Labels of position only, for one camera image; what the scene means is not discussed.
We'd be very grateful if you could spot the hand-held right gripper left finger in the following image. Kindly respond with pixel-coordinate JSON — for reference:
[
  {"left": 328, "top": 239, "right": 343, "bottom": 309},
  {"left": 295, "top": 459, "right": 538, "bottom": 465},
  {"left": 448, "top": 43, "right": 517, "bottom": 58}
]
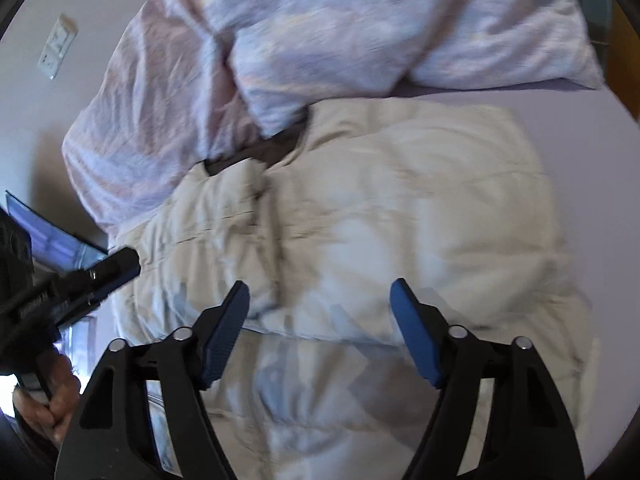
[{"left": 54, "top": 280, "right": 251, "bottom": 480}]

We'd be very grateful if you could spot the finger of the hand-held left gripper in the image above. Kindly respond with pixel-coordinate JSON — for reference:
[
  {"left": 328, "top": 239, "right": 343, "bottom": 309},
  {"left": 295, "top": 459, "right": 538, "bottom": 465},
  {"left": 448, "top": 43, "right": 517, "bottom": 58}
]
[{"left": 47, "top": 247, "right": 142, "bottom": 322}]

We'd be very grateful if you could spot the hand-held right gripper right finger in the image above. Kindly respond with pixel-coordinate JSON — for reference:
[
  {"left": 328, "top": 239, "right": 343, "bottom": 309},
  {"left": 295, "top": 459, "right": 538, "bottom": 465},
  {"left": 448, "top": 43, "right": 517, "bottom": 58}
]
[{"left": 389, "top": 278, "right": 587, "bottom": 480}]

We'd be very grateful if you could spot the cream puffer jacket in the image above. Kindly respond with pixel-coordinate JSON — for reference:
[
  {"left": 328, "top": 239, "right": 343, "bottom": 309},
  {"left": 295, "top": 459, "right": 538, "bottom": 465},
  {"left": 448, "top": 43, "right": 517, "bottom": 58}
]
[{"left": 107, "top": 97, "right": 601, "bottom": 480}]

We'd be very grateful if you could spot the person's left hand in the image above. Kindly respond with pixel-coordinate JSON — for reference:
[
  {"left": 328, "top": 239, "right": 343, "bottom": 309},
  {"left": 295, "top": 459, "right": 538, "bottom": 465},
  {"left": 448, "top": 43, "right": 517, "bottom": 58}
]
[{"left": 12, "top": 349, "right": 83, "bottom": 447}]

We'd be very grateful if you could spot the window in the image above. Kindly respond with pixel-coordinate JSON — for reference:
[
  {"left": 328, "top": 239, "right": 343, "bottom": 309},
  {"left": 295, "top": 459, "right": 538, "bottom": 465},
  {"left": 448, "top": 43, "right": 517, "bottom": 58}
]
[{"left": 5, "top": 190, "right": 109, "bottom": 275}]

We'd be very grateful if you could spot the lilac floral duvet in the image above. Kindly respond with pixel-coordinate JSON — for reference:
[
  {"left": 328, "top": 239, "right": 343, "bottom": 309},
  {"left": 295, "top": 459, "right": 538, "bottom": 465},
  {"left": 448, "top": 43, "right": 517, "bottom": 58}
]
[{"left": 62, "top": 0, "right": 607, "bottom": 237}]

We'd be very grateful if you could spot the white wall socket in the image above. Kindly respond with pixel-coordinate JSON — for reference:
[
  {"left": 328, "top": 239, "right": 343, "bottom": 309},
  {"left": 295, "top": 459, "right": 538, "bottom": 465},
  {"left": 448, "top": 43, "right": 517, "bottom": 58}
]
[{"left": 37, "top": 46, "right": 62, "bottom": 81}]

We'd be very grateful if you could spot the wooden frame glass door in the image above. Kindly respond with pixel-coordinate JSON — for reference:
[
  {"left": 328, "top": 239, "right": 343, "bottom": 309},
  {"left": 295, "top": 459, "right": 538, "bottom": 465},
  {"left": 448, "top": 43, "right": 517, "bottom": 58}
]
[{"left": 600, "top": 0, "right": 640, "bottom": 117}]

